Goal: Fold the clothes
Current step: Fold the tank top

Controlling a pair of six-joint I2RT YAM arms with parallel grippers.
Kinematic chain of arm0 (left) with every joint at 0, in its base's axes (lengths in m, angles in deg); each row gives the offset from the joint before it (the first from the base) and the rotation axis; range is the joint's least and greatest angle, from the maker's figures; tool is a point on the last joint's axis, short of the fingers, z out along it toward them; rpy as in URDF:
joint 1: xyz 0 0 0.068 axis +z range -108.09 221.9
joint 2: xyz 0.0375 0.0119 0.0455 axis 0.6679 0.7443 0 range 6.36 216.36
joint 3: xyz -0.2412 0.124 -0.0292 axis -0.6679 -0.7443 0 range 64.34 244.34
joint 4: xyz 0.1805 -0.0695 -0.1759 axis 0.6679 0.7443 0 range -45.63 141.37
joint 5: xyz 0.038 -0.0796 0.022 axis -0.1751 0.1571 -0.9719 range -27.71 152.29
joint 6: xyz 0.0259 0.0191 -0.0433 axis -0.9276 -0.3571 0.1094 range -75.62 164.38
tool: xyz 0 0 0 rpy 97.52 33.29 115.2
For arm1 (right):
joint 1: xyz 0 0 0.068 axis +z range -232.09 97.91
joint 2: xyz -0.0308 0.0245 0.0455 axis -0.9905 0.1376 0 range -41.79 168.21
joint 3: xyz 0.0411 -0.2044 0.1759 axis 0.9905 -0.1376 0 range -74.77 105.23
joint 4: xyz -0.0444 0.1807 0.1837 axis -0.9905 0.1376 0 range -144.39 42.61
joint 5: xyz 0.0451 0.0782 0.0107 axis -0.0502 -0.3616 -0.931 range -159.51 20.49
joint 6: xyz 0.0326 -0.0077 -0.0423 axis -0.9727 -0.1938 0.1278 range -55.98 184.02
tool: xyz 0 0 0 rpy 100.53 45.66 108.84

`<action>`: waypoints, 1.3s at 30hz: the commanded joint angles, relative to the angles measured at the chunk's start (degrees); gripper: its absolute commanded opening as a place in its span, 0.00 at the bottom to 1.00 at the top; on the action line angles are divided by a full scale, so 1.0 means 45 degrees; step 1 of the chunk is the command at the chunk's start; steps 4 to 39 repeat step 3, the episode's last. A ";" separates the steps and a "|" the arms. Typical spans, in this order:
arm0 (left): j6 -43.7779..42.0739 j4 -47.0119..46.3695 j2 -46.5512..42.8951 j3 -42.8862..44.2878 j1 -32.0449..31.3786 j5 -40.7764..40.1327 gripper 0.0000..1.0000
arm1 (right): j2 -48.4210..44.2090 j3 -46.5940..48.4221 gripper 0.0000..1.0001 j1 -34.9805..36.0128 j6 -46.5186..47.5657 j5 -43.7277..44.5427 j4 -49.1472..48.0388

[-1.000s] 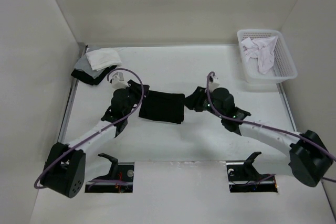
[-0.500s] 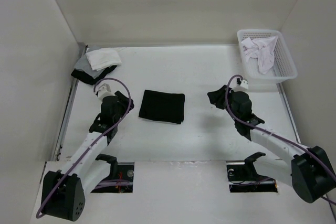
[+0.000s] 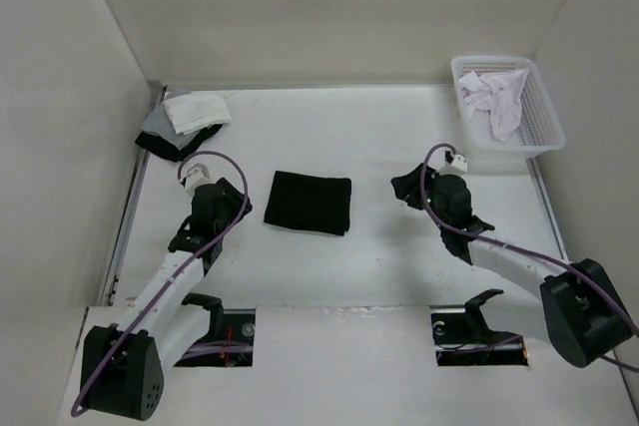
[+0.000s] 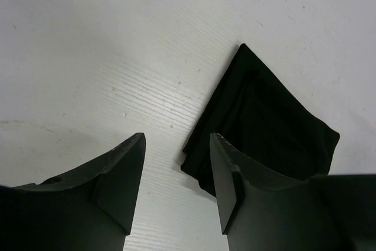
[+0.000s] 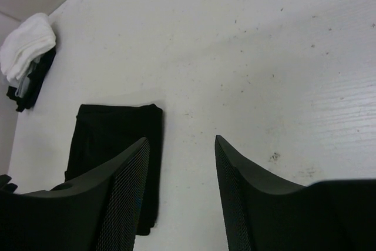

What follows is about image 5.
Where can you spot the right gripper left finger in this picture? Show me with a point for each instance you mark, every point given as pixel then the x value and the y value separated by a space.
pixel 98 210

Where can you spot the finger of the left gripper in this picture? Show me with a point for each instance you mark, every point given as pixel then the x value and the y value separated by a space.
pixel 6 185

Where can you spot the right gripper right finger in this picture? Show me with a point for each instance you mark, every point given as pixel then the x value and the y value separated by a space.
pixel 263 211

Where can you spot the black tank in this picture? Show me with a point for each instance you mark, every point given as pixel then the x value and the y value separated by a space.
pixel 37 78
pixel 102 132

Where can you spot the folded grey tank top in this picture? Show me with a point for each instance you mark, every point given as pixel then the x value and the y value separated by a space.
pixel 22 84

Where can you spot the folded black tank top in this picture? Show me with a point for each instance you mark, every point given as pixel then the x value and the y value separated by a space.
pixel 37 78

